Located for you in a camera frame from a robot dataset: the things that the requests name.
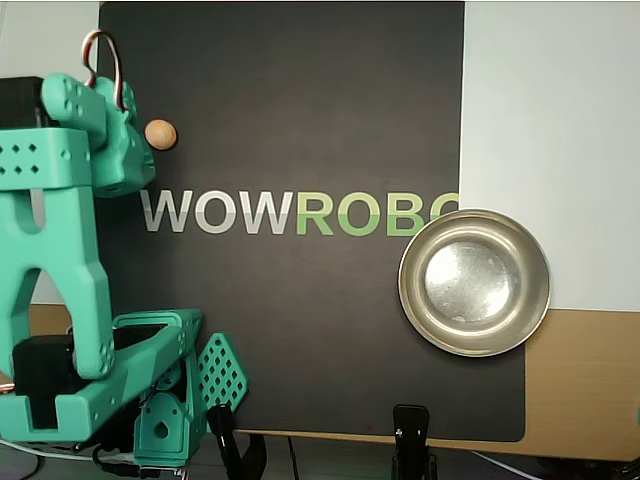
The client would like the black table clamp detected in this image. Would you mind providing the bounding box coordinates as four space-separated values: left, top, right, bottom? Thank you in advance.
206 403 269 480

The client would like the thin black cable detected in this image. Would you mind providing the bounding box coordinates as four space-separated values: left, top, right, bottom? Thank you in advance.
286 436 301 480

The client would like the black WOWROBO mat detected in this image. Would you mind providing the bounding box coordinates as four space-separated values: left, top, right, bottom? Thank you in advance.
94 1 527 444

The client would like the metal bowl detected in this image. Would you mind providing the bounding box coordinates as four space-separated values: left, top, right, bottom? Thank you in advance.
397 208 552 358

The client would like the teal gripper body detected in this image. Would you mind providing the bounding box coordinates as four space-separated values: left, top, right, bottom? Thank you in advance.
92 77 151 199

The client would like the teal movable gripper finger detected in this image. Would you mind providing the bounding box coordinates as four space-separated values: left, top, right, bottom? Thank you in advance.
130 115 152 152

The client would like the red white black servo cable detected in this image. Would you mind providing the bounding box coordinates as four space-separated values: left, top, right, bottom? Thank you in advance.
81 30 126 109

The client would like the teal fixed gripper finger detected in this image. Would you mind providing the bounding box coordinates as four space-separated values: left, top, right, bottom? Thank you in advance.
139 146 158 186

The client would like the wooden ball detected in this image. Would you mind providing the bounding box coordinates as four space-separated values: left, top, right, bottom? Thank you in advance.
143 118 178 151

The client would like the black power cable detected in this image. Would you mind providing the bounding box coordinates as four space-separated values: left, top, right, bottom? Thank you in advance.
91 442 140 476

